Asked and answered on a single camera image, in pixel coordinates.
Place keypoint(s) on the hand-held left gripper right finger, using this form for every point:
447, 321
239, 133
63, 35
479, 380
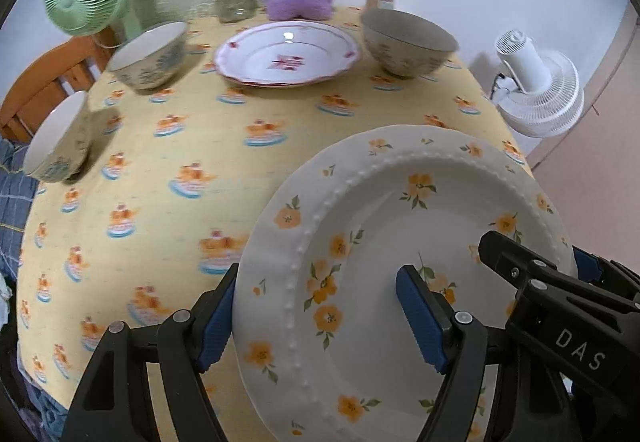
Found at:
420, 322

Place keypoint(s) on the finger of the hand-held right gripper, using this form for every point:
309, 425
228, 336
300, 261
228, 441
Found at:
595, 267
520, 262

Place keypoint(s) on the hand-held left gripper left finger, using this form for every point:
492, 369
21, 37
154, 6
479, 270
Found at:
217, 327

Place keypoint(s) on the orange floral white plate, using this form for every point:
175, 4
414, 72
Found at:
375, 202

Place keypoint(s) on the blue floral ceramic bowl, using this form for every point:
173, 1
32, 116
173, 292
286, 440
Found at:
145, 66
50, 136

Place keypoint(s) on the red patterned white plate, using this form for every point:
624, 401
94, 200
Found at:
260, 56

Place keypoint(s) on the beige door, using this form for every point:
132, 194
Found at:
600, 146

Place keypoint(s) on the white desk fan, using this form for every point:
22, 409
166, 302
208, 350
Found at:
550, 96

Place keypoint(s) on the yellow printed tablecloth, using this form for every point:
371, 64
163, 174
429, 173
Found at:
200, 131

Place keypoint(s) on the blue plaid cloth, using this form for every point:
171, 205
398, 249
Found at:
12, 202

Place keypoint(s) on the beige floral ceramic bowl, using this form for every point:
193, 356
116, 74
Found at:
400, 51

